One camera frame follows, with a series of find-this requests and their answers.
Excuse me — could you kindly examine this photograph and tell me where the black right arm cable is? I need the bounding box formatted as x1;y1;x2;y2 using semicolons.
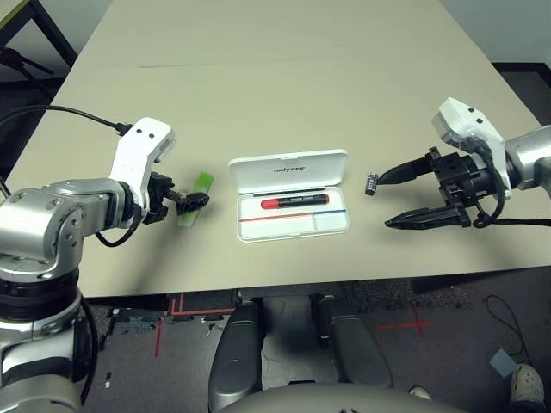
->
472;188;551;230

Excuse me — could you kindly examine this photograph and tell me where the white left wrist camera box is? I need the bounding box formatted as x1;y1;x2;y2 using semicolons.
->
108;116;178;217

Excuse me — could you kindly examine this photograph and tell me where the black tripod stand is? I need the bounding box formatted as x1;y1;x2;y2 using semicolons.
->
0;46;55;88

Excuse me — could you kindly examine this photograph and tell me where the grey robot right leg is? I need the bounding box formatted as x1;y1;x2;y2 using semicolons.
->
315;293;395;391

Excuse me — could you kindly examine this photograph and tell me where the red black marker pen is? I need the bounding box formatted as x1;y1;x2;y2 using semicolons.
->
260;194;331;211

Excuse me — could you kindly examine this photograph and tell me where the white plastic pencil case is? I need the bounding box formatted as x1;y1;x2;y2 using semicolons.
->
227;148;351;243

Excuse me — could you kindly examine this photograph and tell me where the white perforated shoe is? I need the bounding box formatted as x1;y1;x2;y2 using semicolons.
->
509;361;546;406

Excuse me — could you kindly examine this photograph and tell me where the blue grey floor pad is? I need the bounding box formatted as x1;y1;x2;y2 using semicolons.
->
489;348;518;379

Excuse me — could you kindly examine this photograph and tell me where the grey robot left leg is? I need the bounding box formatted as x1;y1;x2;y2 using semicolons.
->
207;300;265;413

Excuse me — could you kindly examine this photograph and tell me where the thin black floor cable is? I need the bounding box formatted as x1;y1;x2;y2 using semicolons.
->
483;293;533;365

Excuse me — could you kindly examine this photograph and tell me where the red tape vertical strip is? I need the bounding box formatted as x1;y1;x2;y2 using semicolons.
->
153;319;165;358

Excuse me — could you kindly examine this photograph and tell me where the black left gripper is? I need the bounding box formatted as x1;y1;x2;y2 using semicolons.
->
141;171;212;225

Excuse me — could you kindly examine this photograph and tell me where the black framed side table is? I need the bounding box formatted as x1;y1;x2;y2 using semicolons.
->
0;0;79;71

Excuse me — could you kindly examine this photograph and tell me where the grey robot torso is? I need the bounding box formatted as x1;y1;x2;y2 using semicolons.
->
214;381;471;413

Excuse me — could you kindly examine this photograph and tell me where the grey robot leg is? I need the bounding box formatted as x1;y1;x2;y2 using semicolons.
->
207;300;265;413
315;293;395;391

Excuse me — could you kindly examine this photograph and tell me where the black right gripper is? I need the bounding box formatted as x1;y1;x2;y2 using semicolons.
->
380;146;501;230

